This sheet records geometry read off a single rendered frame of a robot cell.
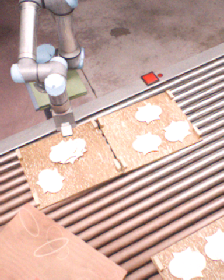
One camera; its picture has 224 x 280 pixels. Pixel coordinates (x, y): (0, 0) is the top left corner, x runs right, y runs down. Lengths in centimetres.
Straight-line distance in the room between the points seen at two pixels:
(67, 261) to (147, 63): 240
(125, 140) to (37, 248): 67
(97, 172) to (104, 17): 256
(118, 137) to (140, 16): 237
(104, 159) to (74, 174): 15
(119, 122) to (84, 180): 36
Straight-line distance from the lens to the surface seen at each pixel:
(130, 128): 198
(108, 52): 378
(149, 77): 221
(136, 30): 399
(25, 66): 164
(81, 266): 156
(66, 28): 196
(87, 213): 178
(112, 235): 173
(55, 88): 152
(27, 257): 162
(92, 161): 188
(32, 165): 193
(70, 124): 170
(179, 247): 169
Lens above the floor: 250
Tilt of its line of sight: 52 degrees down
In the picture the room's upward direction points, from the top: 7 degrees counter-clockwise
